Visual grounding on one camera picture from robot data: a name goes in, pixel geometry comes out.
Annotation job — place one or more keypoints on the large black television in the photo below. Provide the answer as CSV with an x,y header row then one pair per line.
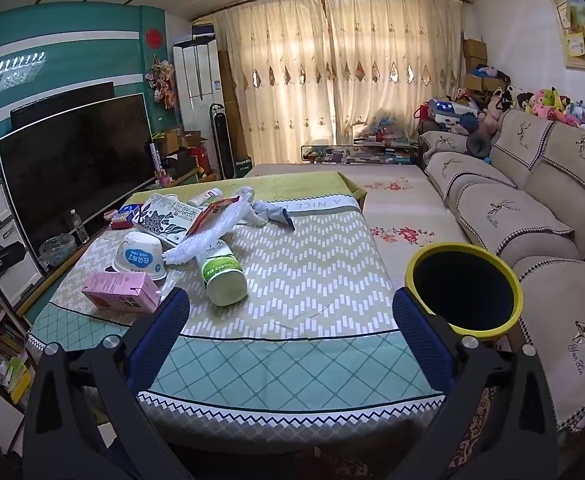
x,y
72,170

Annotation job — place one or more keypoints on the black white roll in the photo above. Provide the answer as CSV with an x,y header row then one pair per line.
x,y
155,156

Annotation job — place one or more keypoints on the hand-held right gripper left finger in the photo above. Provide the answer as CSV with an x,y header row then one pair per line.
x,y
160,340

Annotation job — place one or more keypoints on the white plastic bag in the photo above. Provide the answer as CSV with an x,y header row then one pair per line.
x,y
252,200

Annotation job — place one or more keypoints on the red fire extinguisher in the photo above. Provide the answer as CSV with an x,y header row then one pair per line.
x,y
203,160

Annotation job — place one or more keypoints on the low glass table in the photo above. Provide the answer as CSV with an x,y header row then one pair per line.
x,y
357,152

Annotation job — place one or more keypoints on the white paper cup blue print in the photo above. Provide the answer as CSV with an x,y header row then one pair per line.
x,y
140,255

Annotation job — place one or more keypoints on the stack of cardboard boxes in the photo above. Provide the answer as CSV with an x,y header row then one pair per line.
x,y
474,52

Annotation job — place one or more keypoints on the red packet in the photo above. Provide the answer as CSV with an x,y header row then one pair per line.
x,y
212,210

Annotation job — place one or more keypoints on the black tower fan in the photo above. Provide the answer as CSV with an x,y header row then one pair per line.
x,y
221,140

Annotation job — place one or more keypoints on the blue grey tube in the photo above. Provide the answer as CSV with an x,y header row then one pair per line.
x,y
280,215

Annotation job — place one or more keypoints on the small white bottle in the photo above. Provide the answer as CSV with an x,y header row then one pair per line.
x,y
207,196

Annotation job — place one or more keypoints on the yellow-rimmed black bin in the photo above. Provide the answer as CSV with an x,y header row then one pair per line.
x,y
465,290

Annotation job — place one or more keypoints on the small pink dish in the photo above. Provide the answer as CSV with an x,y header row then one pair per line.
x,y
108,216

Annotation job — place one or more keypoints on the cream curtains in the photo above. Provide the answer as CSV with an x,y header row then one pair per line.
x,y
322,85

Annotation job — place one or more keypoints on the open cardboard boxes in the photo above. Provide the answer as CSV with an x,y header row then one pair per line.
x,y
182,140

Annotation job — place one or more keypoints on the red round wall ornament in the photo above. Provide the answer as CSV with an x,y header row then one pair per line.
x,y
154,38

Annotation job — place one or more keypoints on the beige sofa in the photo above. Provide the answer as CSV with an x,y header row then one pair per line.
x,y
537,195

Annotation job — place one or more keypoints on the floral beige mat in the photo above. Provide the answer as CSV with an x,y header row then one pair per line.
x,y
407,200

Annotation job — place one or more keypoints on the blue storage box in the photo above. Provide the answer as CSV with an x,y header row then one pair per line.
x,y
203,30

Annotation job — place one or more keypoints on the mirrored wall sticker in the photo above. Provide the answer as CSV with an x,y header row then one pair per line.
x,y
17,72

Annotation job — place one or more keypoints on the blue white plush bag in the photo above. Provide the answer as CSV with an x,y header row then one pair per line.
x,y
445,110

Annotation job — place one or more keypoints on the clear water bottle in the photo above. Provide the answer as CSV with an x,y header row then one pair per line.
x,y
80,230

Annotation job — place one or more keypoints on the dark green box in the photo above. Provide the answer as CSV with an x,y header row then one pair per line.
x,y
245,165

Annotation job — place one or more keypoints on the white standing air conditioner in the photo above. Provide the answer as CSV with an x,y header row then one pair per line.
x,y
197,85

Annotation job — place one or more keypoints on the pink drink carton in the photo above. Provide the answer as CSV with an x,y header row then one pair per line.
x,y
117,292

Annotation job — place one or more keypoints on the bookshelf with books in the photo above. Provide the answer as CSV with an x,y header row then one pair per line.
x,y
7,355

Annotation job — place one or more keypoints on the pile of plush toys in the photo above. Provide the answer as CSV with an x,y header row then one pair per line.
x,y
547,102

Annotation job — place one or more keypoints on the floral patterned box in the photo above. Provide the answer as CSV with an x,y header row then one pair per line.
x,y
160,217

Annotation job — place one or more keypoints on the glass bowl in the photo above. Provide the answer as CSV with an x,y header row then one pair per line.
x,y
57,250

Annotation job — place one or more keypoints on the hanging flower decoration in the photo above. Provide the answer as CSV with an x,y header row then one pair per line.
x,y
161,82

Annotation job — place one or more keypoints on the green white bottle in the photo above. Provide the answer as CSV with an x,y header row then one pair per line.
x,y
220,275

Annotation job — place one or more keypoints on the red blue box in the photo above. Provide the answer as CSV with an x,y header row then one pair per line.
x,y
125,215

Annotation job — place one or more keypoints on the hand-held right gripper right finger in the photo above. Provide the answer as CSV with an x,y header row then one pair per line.
x,y
420,345

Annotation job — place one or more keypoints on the patterned tablecloth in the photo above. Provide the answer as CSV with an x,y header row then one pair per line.
x,y
297,270

